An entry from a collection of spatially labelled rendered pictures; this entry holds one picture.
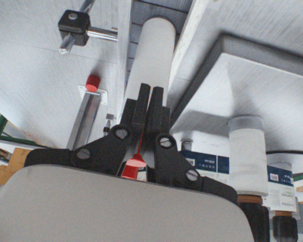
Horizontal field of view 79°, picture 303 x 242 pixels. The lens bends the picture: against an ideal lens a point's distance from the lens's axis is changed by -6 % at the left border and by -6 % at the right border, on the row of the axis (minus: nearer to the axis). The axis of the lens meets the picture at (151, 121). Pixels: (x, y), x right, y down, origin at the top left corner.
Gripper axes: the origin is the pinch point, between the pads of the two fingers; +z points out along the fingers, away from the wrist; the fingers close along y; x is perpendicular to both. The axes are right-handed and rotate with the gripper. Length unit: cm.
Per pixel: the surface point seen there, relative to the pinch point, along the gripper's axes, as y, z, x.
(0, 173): -262, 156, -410
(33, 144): -95, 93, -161
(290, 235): 59, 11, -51
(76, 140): -15.1, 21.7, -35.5
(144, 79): -0.6, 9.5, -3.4
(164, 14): 0.1, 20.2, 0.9
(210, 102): 15.2, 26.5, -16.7
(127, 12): -3.6, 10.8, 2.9
